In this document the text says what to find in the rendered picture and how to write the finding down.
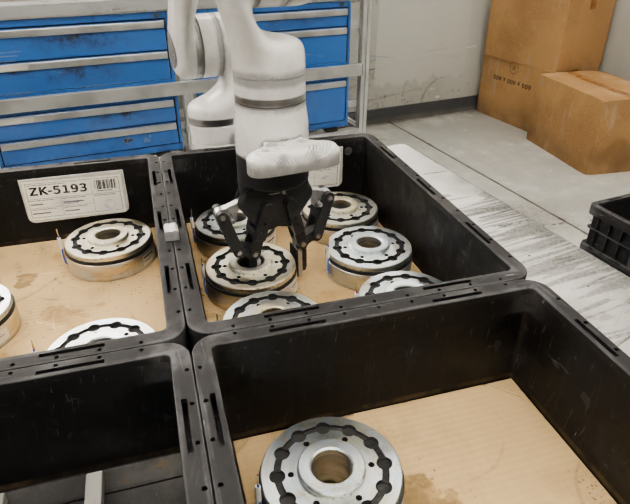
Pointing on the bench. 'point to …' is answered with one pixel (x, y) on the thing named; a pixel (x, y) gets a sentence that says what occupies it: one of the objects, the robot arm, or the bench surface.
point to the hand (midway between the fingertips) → (276, 265)
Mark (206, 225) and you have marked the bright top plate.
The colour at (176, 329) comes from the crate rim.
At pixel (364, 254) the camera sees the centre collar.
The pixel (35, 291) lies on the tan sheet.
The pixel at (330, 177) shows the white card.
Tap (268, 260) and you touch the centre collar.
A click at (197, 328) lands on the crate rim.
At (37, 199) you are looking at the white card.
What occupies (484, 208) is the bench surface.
